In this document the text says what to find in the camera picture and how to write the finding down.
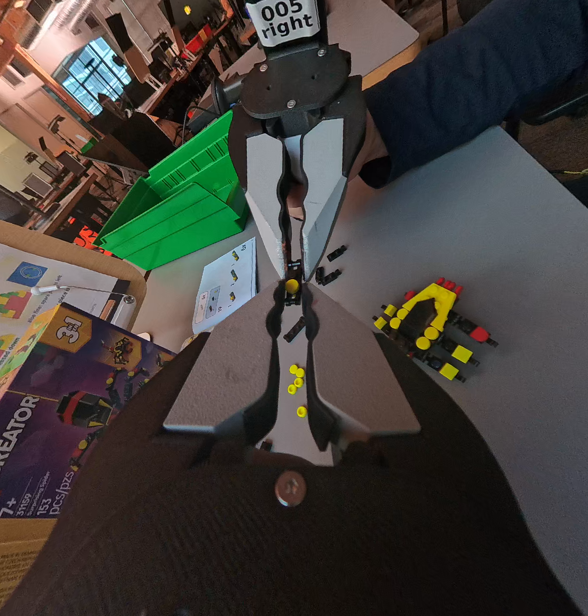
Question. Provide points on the black desk device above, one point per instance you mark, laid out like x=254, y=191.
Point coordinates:
x=223, y=96

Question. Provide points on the lego instruction booklet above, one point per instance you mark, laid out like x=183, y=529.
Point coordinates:
x=226, y=284

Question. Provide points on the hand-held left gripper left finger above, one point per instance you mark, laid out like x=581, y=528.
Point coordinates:
x=226, y=375

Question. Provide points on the purple lego set box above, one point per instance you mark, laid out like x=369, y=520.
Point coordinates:
x=58, y=414

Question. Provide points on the person's right hand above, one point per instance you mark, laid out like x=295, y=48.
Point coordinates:
x=373, y=159

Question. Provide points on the yellow black lego spider model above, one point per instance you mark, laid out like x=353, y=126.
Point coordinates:
x=433, y=317

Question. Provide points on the wooden clipboard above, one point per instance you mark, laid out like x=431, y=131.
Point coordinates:
x=130, y=274

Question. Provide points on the large window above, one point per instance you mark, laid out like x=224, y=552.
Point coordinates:
x=94, y=72

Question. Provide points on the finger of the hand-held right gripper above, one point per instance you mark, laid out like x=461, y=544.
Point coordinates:
x=262, y=183
x=323, y=183

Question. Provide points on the person's right forearm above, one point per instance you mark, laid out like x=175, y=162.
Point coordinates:
x=467, y=86

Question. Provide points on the black lego plate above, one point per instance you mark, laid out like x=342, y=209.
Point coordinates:
x=319, y=275
x=332, y=276
x=337, y=253
x=294, y=329

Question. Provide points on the black yellow lego leg assembly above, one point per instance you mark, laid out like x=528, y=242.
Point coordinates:
x=292, y=287

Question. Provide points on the green plastic bin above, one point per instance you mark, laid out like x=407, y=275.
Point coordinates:
x=178, y=226
x=198, y=154

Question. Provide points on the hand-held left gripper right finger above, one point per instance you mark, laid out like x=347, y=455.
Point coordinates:
x=361, y=380

